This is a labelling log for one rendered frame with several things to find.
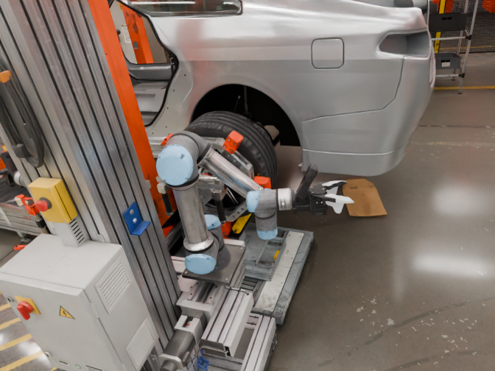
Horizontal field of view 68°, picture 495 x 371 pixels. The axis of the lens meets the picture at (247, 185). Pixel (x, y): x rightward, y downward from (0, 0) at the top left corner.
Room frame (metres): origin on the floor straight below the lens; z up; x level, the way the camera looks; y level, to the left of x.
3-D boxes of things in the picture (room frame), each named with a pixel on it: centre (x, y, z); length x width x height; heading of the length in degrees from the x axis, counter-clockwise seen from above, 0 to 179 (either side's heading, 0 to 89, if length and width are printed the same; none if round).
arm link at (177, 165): (1.09, 0.21, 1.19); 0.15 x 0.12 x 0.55; 171
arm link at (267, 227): (1.07, -0.05, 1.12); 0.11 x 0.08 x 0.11; 171
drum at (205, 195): (1.81, 0.24, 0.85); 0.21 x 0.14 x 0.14; 153
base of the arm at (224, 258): (1.22, 0.19, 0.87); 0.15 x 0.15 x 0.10
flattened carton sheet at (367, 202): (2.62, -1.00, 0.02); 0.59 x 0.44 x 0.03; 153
